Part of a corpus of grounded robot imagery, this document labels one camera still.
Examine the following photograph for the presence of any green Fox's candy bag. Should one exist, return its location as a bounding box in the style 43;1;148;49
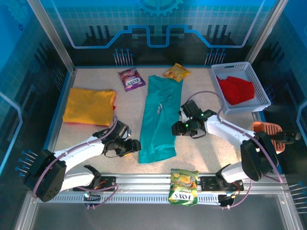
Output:
167;168;200;207

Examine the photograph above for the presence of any white plastic basket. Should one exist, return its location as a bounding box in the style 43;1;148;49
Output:
211;61;272;115

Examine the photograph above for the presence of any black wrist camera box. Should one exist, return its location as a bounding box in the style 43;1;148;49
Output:
179;100;202;120
110;120;133;139

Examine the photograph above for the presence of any black tool handle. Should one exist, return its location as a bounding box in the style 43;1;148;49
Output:
270;130;302;144

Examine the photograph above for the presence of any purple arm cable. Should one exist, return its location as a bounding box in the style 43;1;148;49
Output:
32;116;120;209
187;90;284;209

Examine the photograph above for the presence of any orange yellow snack bag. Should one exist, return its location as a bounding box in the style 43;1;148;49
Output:
164;63;191;83

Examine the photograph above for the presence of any aluminium frame post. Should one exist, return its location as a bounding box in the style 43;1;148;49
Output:
245;0;290;64
26;0;77;74

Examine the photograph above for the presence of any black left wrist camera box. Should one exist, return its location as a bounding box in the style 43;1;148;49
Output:
110;120;133;139

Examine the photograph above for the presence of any orange plastic rack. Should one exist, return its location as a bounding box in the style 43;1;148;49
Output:
251;121;286;155

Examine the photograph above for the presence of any crumpled red t-shirt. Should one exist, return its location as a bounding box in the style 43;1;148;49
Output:
216;75;255;106

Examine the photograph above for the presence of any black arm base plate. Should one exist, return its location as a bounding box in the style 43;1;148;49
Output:
72;176;118;192
200;176;245;192

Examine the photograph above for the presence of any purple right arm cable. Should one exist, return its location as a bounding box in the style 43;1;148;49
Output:
187;90;284;209

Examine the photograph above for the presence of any small controller board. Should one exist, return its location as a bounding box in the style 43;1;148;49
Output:
83;191;101;204
217;193;238;207

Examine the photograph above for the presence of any teal t-shirt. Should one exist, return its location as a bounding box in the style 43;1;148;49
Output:
138;75;183;164

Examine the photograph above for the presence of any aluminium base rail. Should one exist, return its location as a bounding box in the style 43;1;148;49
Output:
30;172;288;194

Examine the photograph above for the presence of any folded yellow t-shirt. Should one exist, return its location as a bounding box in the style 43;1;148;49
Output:
62;88;117;127

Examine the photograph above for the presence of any purple Fox's candy bag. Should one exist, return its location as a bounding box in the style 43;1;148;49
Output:
119;68;146;92

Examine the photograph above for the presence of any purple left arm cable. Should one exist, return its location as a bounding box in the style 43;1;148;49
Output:
32;116;120;209

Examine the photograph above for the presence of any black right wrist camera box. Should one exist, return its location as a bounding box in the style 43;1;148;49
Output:
179;100;202;120

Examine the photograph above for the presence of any slotted metal cable tray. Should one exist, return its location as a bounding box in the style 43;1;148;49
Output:
47;193;240;204

